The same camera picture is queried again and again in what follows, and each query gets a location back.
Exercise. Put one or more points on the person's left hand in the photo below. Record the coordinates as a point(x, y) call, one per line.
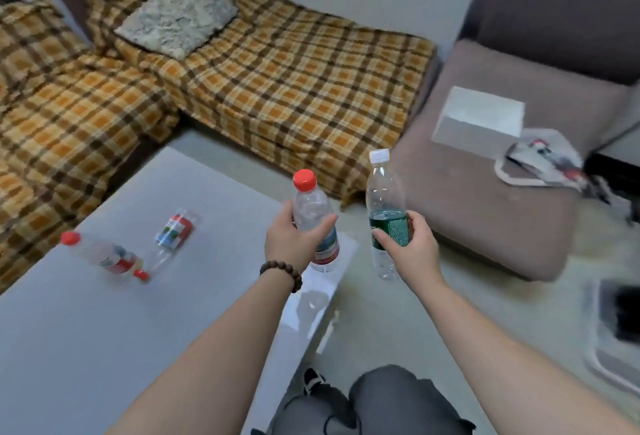
point(287, 244)

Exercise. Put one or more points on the person's right hand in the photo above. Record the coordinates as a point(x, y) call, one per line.
point(417, 254)

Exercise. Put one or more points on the person's left thumb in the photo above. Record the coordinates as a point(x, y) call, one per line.
point(322, 229)

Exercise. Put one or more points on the person's right thumb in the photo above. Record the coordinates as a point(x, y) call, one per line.
point(386, 240)

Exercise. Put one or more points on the clear bottle red white label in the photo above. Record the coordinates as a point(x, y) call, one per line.
point(312, 204)

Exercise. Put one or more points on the clear bottle green label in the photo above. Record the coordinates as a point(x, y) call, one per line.
point(384, 199)

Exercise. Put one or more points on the person's right forearm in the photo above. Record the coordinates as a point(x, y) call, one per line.
point(500, 359)

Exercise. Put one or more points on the person's left forearm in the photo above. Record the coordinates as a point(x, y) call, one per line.
point(215, 359)

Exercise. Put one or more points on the brown sofa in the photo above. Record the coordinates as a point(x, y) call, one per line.
point(500, 219)

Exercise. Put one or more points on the orange plaid sofa cover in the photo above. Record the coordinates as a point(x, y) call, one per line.
point(300, 84)
point(60, 124)

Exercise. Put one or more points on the white box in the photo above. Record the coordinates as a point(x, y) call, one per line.
point(477, 122)

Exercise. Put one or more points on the clear bottle red blue label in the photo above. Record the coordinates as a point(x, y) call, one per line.
point(172, 234)

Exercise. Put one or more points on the black shoe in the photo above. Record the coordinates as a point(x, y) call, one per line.
point(312, 380)

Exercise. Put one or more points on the grey trousers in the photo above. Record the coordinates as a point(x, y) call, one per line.
point(395, 399)

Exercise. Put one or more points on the white printed tote bag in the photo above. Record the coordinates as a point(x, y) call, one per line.
point(542, 162)

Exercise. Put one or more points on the clear bottle red yellow label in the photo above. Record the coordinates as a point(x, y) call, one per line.
point(102, 253)

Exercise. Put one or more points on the black object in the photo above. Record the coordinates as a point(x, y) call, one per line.
point(612, 174)

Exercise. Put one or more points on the white bin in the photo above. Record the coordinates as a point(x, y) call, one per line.
point(605, 349)

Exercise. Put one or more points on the grey fuzzy cushion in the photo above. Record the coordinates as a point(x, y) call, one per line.
point(177, 12)

